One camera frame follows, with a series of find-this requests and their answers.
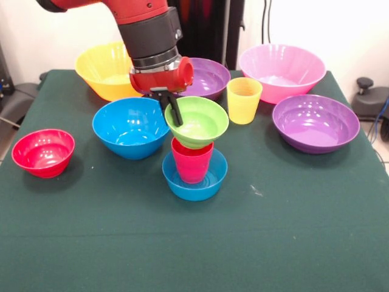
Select red cup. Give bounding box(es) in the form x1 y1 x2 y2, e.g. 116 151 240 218
171 136 215 184

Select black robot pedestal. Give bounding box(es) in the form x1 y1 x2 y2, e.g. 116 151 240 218
174 0 246 71

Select black equipment box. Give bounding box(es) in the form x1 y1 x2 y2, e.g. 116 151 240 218
0 42 15 98

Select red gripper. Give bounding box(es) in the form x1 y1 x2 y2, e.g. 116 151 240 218
129 56 195 127

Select blue bowl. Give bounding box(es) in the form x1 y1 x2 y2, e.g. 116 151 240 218
92 97 171 161

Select large pink bowl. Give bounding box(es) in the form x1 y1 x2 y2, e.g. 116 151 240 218
238 43 328 105

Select dark green tablecloth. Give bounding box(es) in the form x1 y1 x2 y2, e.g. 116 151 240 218
0 69 389 292

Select yellow cup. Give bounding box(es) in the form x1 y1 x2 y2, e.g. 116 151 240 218
226 77 263 125

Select small green bowl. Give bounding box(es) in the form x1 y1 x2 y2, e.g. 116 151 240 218
164 96 230 150

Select blue cable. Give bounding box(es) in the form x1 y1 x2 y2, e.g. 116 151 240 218
369 97 389 145

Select large yellow bowl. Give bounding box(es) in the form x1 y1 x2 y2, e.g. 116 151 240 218
74 41 143 102

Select purple bowl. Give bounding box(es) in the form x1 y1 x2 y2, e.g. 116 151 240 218
272 94 361 155
179 57 232 102

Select grey pedestal leg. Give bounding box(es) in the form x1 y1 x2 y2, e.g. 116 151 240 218
0 82 39 128
352 86 389 122

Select translucent teal bowl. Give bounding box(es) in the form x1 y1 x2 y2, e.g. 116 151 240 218
162 148 229 202

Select small red bowl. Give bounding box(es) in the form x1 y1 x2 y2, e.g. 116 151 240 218
11 128 76 179

